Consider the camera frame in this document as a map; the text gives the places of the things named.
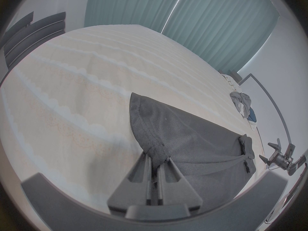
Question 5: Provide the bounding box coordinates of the black chest of drawers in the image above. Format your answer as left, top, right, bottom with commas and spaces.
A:
0, 12, 67, 70

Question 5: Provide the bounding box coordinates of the grey garment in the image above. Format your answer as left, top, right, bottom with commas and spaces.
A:
230, 92, 252, 119

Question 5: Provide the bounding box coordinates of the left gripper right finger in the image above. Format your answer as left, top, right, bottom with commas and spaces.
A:
157, 158, 202, 208

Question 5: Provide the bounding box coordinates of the white printed pillow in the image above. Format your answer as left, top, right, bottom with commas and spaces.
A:
221, 74, 242, 92

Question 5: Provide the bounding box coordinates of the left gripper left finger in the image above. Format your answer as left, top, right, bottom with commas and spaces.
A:
107, 153, 152, 212

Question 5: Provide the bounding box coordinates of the grey bedside table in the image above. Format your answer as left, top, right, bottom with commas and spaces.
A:
218, 69, 241, 81

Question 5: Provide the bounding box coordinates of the blue-green curtain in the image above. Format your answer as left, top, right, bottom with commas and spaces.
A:
163, 0, 281, 74
84, 0, 189, 34

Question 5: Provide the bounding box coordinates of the black T-shirt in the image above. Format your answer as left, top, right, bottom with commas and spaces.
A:
129, 92, 257, 201

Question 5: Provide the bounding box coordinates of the bed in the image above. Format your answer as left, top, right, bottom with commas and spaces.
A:
0, 24, 293, 214

